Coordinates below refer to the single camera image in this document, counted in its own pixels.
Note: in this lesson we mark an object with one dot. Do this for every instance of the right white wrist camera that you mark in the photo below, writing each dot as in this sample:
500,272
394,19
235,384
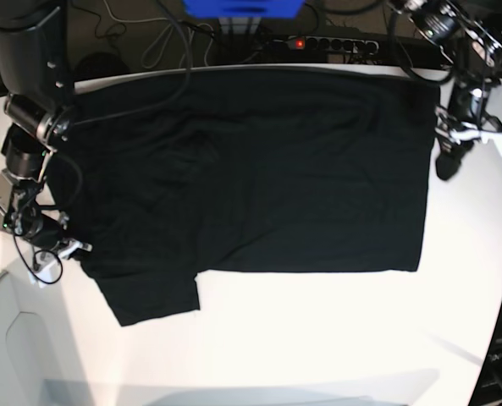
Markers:
45,272

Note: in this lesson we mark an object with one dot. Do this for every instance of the blue plastic box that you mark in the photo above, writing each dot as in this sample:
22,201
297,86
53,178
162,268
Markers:
277,9

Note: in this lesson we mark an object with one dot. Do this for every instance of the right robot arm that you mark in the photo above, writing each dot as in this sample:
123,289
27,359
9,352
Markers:
40,103

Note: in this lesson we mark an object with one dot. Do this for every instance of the black power strip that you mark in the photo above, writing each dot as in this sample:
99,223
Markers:
332,44

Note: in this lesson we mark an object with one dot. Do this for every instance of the black T-shirt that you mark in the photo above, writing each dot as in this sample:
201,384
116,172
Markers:
250,170

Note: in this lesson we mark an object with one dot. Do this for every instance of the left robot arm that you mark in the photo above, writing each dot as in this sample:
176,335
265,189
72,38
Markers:
474,55

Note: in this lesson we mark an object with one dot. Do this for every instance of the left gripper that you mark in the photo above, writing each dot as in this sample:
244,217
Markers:
465,120

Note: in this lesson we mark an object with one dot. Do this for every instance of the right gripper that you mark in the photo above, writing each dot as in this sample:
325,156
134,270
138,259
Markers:
50,238

